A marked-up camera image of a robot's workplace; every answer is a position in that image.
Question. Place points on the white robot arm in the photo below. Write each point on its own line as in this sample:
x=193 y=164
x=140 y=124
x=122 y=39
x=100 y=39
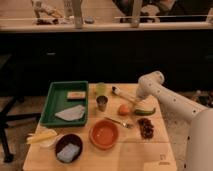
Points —
x=199 y=150

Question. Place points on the small metal cup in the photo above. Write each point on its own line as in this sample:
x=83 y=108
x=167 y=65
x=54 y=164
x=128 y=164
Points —
x=102 y=102

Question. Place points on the orange toy fruit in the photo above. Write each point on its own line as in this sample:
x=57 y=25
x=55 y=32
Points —
x=123 y=110

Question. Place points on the tan sponge block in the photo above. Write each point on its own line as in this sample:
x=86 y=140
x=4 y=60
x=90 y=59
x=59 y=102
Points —
x=76 y=95

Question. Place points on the grey folded cloth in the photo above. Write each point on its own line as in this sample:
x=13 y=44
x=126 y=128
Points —
x=72 y=113

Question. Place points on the metal fork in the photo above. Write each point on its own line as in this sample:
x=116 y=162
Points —
x=126 y=125

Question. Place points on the green plastic tray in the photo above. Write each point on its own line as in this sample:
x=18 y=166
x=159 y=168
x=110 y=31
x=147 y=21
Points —
x=58 y=101

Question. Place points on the orange bowl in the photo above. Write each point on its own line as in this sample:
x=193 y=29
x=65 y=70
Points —
x=104 y=134

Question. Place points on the brown crumbs pile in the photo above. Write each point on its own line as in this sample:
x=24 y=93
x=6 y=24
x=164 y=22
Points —
x=146 y=128

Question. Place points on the dark brown bowl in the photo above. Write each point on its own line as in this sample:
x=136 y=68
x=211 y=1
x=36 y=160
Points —
x=65 y=140

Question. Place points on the blue sponge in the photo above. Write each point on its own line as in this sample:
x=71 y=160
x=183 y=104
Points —
x=68 y=153

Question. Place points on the small white bowl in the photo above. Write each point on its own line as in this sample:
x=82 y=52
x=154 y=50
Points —
x=49 y=142

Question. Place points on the black office chair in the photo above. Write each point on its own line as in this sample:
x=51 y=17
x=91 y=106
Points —
x=5 y=118

